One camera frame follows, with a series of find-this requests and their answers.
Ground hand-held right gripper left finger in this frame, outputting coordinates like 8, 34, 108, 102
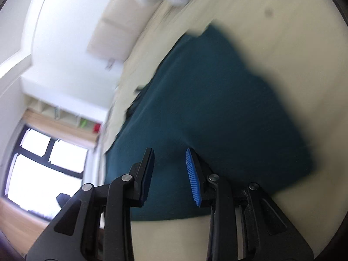
27, 147, 155, 261

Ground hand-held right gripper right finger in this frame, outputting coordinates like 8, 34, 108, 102
185, 148, 314, 261

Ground dark green sweater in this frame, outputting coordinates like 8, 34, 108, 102
105, 24, 316, 221

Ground black framed window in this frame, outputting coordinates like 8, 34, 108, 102
2, 124, 90, 221

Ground beige curtain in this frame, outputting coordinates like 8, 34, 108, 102
22, 109, 99, 150

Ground beige bed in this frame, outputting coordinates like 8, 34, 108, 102
102, 0, 347, 261

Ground cream padded headboard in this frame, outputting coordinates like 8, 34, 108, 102
86, 0, 166, 63

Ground white wall shelf unit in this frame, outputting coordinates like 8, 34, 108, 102
26, 95, 102, 142

